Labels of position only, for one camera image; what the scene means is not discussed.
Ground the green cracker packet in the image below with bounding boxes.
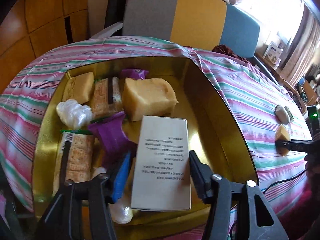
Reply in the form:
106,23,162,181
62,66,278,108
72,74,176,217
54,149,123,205
52,129,95,195

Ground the white paper box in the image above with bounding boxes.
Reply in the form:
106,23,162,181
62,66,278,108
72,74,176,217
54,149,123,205
131,115,191,211

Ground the white plastic ball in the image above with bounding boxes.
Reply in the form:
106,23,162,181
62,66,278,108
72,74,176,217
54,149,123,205
56,99,93,129

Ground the pearly plastic ball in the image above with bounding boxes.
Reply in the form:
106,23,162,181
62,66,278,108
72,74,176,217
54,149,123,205
92,166,134,225

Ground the striped bed sheet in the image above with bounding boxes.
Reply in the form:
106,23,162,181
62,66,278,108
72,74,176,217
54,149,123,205
1,36,319,239

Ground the purple candy wrapper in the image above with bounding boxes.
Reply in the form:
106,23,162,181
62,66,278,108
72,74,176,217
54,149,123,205
87,111,137,168

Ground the yellow sponge cube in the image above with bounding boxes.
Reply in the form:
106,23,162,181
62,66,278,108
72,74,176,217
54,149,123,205
274,125,291,156

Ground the gold metal tray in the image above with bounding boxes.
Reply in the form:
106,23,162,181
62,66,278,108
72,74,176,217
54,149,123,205
32,56,259,239

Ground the grey white wrapped ball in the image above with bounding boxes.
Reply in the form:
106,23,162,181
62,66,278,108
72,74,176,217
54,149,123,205
274,105,290,125

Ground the large yellow sponge block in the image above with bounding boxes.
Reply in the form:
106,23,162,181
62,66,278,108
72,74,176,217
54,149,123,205
121,78,178,121

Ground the white box on shelf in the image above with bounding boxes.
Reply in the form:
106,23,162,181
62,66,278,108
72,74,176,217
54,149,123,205
263,41,283,65

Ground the dark red cloth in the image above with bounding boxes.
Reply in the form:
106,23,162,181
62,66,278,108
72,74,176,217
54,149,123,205
212,44,250,63

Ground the wooden wardrobe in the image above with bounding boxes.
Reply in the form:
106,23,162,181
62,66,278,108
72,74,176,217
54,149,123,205
1,0,89,90

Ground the grey yellow blue headboard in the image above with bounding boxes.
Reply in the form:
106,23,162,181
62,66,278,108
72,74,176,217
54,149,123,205
123,0,260,58

